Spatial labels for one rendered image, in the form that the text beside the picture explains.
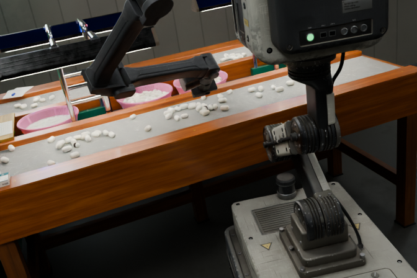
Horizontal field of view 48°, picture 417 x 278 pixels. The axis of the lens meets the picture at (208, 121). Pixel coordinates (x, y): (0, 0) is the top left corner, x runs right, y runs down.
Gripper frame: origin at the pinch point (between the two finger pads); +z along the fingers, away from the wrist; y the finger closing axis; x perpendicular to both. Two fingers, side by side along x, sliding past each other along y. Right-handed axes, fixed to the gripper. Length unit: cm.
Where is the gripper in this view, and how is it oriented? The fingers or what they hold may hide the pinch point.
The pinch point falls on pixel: (199, 94)
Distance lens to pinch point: 187.8
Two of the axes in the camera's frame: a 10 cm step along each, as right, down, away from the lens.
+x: 3.4, 8.9, -3.0
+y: -9.3, 2.6, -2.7
